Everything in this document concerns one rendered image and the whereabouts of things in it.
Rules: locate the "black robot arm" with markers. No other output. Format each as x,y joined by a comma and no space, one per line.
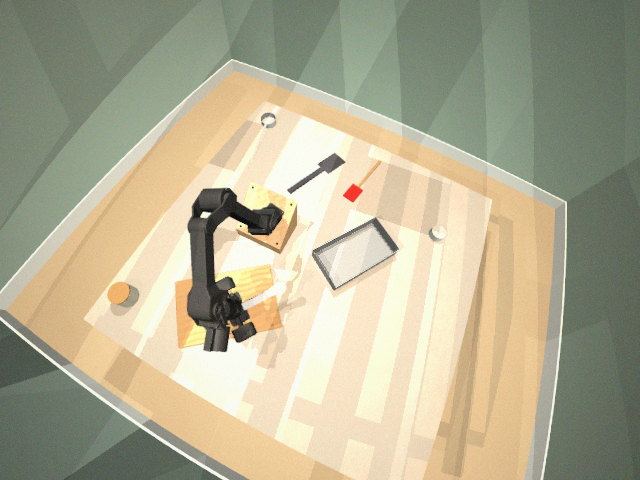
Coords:
206,304

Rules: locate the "grey spatula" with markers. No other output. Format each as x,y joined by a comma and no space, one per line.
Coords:
328,165

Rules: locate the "grey short cylinder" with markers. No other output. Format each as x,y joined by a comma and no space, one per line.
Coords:
437,233

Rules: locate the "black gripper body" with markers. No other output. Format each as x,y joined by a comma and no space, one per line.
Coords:
244,331

